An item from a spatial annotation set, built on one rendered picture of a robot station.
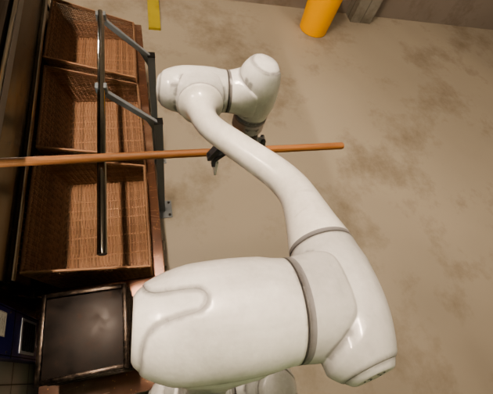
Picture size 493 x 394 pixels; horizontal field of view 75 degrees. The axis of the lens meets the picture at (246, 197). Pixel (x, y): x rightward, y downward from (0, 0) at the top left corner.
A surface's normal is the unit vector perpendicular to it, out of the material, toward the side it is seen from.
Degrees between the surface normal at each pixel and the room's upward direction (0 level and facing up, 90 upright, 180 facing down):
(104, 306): 0
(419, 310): 0
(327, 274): 20
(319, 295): 6
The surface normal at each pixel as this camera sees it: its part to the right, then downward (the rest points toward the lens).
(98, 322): 0.21, -0.48
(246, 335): 0.22, -0.11
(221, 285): 0.08, -0.73
